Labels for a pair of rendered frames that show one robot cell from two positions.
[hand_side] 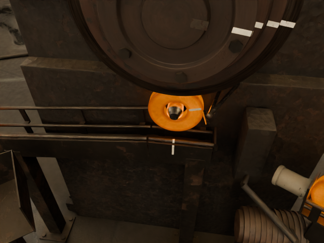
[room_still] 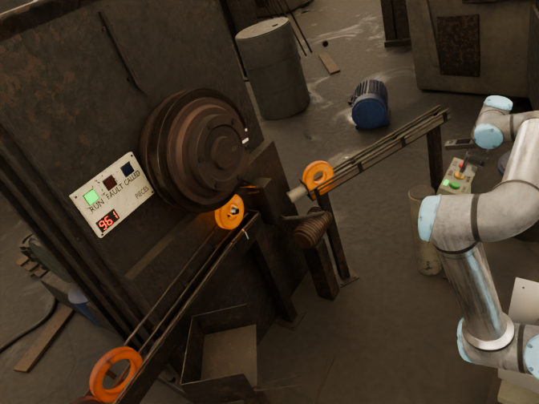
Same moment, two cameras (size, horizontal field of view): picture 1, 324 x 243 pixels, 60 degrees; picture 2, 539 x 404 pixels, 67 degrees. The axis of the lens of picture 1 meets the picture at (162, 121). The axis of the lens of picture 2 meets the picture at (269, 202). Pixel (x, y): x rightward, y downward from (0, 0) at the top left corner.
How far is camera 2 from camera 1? 1.18 m
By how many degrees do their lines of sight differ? 41
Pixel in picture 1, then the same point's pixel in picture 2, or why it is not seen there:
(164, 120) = (231, 223)
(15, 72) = not seen: outside the picture
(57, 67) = (154, 256)
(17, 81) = not seen: outside the picture
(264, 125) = (265, 181)
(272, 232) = (314, 222)
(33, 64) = (138, 271)
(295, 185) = (300, 191)
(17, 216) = (239, 336)
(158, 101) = (223, 213)
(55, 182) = not seen: outside the picture
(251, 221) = (305, 228)
